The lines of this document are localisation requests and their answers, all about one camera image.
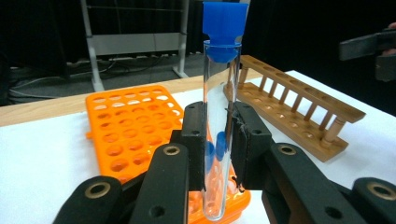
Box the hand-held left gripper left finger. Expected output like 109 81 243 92
169 101 208 192

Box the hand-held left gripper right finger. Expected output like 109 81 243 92
232 101 276 190

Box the blue-capped glass test tube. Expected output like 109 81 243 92
202 0 250 222
205 141 217 172
216 131 228 162

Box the wooden test tube rack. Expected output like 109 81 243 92
223 54 367 163

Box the orange plastic test tube rack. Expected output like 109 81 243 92
85 84 252 224

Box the grey metal stand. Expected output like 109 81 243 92
79 0 191 92

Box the white table mat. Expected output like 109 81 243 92
0 69 396 224

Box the long white floor cable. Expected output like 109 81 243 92
8 74 94 101

